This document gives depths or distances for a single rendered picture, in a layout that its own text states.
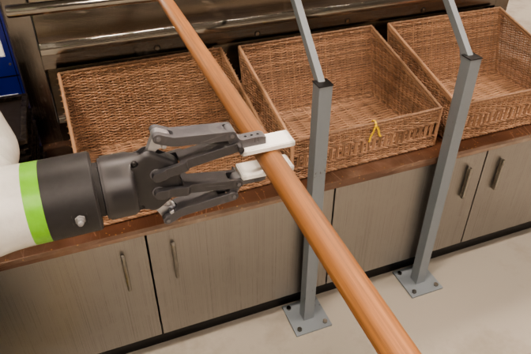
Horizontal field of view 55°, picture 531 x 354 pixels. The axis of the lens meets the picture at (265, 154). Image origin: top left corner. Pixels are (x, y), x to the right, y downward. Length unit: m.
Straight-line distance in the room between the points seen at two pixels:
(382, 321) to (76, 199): 0.33
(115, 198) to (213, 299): 1.23
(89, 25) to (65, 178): 1.21
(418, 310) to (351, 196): 0.58
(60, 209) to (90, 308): 1.12
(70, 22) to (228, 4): 0.51
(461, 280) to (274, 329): 0.78
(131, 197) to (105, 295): 1.08
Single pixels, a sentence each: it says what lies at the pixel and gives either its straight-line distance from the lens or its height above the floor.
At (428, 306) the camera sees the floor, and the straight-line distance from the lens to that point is 2.10.
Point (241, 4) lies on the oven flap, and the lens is 1.83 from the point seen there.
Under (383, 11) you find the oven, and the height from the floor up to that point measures 0.89.
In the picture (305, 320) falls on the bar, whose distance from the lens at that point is 1.96.
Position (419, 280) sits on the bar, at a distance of 2.14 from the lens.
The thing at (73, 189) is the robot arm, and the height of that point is 1.23.
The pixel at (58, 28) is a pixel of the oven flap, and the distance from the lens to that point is 1.75.
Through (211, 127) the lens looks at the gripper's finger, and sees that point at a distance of 0.61.
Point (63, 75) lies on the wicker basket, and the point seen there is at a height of 0.84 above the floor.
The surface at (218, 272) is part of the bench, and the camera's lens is 1.69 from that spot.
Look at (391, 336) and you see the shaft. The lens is 0.45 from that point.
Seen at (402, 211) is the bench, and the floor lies 0.36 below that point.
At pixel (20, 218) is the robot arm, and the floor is 1.21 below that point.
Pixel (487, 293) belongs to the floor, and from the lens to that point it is 2.22.
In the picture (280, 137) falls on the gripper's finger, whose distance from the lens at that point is 0.64.
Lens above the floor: 1.56
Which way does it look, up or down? 35 degrees down
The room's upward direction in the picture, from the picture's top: straight up
